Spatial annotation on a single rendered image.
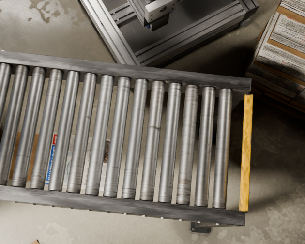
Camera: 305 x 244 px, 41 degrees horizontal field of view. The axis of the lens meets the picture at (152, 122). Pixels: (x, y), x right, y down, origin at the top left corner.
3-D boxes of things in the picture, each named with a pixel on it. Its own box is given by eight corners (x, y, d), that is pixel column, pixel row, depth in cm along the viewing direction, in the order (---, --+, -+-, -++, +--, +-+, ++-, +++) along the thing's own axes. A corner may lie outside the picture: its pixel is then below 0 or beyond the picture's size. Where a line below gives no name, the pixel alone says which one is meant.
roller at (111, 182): (131, 79, 159) (131, 74, 155) (116, 201, 147) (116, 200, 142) (118, 77, 159) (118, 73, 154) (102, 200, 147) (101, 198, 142)
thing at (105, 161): (118, 139, 229) (118, 139, 228) (112, 190, 222) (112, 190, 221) (53, 132, 228) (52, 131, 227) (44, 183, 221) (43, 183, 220)
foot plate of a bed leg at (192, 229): (214, 210, 222) (214, 209, 221) (212, 237, 218) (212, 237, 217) (189, 207, 222) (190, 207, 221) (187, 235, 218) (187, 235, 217)
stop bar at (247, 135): (252, 96, 154) (254, 94, 152) (248, 212, 143) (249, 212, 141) (244, 95, 154) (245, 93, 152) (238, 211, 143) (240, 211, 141)
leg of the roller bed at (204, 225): (206, 217, 221) (237, 211, 155) (205, 228, 219) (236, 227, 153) (195, 216, 221) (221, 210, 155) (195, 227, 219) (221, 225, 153)
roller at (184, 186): (190, 86, 161) (201, 84, 158) (180, 208, 149) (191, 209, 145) (183, 82, 157) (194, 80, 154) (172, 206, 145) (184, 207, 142)
